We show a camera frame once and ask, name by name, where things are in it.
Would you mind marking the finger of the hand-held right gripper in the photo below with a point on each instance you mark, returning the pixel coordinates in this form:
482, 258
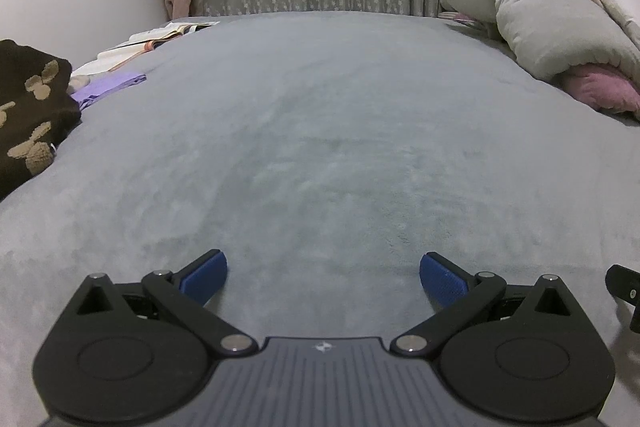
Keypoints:
622, 282

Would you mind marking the open book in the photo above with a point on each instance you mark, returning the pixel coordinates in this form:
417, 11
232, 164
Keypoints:
150, 42

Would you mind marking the small beige cloth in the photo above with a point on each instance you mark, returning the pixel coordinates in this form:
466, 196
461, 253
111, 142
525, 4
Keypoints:
79, 82

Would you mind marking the purple cloth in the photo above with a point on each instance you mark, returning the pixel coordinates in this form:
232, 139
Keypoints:
110, 87

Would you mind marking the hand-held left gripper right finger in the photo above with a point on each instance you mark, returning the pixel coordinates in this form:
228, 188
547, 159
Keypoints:
440, 279

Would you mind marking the dark brown beige-patterned garment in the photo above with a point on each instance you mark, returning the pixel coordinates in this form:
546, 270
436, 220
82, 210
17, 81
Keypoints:
25, 122

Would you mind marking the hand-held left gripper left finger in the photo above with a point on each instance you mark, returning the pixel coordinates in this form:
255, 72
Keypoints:
205, 277

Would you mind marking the light grey quilt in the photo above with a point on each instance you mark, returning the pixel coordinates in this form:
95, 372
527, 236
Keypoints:
525, 7

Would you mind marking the pink blanket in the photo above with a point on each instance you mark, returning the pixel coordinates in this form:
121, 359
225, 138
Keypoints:
600, 87

